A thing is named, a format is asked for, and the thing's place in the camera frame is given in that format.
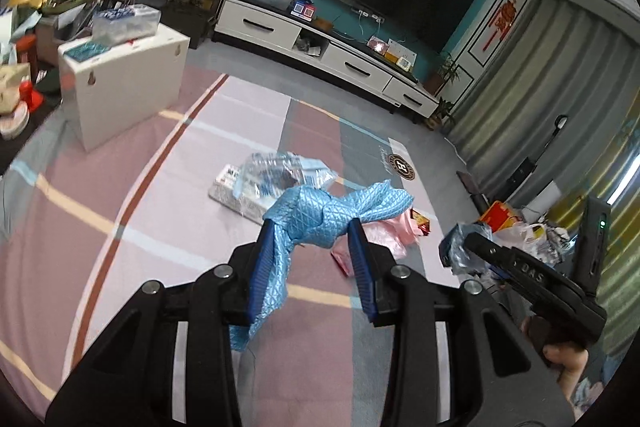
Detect blue quilted foil wrapper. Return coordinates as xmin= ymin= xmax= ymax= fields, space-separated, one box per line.
xmin=230 ymin=180 xmax=413 ymax=352

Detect silver grey plastic bag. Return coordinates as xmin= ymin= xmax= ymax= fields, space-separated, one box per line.
xmin=438 ymin=222 xmax=492 ymax=277

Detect right human hand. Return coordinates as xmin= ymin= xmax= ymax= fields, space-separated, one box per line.
xmin=542 ymin=343 xmax=589 ymax=401

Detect pink plastic bag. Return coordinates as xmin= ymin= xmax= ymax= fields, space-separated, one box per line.
xmin=363 ymin=208 xmax=423 ymax=260

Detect white plastic bag pile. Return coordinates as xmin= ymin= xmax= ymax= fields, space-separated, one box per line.
xmin=491 ymin=217 xmax=574 ymax=267

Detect red snack wrapper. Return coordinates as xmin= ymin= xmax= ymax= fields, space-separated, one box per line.
xmin=409 ymin=208 xmax=431 ymax=236

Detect white paper carton box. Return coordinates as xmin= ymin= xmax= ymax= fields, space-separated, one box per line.
xmin=208 ymin=164 xmax=277 ymax=225

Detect clear crumpled plastic bag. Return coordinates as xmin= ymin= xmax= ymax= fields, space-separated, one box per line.
xmin=235 ymin=152 xmax=337 ymax=199

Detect orange red shopping bag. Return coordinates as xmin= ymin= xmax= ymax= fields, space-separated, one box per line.
xmin=480 ymin=202 xmax=522 ymax=233

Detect potted plant right of cabinet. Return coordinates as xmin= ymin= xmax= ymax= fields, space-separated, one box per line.
xmin=424 ymin=53 xmax=459 ymax=131

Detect potted plant of cabinet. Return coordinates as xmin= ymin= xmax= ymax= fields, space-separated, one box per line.
xmin=424 ymin=53 xmax=459 ymax=131
xmin=160 ymin=0 xmax=220 ymax=49

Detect grey window curtain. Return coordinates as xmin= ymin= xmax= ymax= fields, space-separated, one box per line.
xmin=448 ymin=0 xmax=639 ymax=205

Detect white low stool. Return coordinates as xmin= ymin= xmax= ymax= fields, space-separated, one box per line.
xmin=58 ymin=24 xmax=190 ymax=152

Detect white tv cabinet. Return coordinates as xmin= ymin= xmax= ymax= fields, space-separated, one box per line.
xmin=215 ymin=0 xmax=438 ymax=118

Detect red chinese knot decoration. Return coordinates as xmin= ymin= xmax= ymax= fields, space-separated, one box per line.
xmin=482 ymin=0 xmax=518 ymax=52

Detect potted plant left of cabinet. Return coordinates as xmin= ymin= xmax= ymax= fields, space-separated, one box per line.
xmin=160 ymin=0 xmax=220 ymax=49

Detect red stamp toy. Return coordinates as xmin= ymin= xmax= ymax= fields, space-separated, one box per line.
xmin=18 ymin=79 xmax=44 ymax=113

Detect clear plastic storage box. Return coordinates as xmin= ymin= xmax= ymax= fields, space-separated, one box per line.
xmin=91 ymin=4 xmax=160 ymax=46

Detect beige tissue box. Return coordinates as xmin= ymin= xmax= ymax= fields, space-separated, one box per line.
xmin=0 ymin=63 xmax=30 ymax=116

